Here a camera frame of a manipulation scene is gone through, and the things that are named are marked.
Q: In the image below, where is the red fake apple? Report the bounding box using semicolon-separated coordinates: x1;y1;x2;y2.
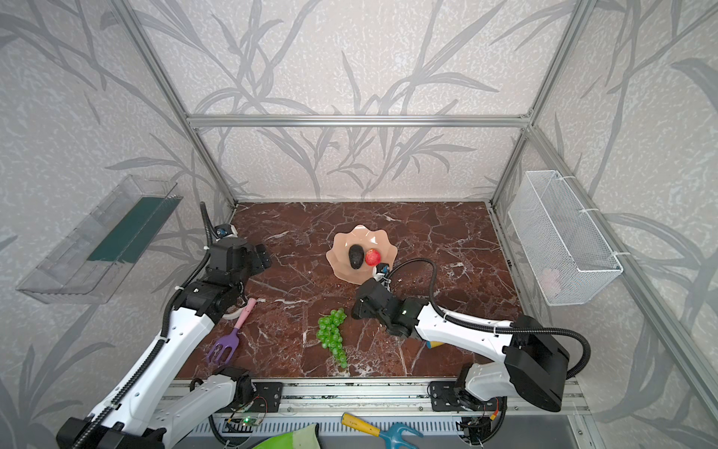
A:
365;249;381;267

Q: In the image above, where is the green fake grape bunch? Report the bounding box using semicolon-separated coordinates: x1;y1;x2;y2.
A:
316;308;348;370

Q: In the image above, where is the dark fake avocado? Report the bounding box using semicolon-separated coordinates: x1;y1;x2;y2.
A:
348;244;365;269

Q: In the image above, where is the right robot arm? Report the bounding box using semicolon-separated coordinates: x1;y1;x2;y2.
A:
352;275;570;413

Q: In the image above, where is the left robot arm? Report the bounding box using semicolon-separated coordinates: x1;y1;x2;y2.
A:
56;226;271;448

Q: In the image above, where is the pink scalloped fruit bowl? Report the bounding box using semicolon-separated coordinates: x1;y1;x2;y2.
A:
326;224;398;284

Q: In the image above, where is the green plastic scoop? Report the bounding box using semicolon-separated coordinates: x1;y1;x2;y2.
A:
254;424;321;449

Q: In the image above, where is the pink object in basket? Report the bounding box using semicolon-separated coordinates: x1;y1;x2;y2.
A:
538;269;562;299

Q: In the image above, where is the green circuit board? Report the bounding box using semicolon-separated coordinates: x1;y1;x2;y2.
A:
225;416;265;428

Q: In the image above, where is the purple toy fork pink handle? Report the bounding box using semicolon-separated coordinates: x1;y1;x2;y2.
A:
206;299;257;366

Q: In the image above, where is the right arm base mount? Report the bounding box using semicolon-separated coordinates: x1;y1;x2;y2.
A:
427;381;501;413

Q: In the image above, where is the blue toy rake yellow handle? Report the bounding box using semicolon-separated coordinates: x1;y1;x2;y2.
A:
341;413;424;449

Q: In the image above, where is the aluminium front rail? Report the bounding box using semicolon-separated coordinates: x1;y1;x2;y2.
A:
150;377;590;421

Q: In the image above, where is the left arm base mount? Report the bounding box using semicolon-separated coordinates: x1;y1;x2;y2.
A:
224;367;284;413

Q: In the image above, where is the clear plastic wall bin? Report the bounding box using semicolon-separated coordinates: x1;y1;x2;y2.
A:
17;175;182;305

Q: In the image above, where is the white wire mesh basket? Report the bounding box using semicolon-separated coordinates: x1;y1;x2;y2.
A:
509;170;624;306

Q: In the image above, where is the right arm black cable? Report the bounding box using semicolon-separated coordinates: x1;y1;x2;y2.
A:
386;257;592;381

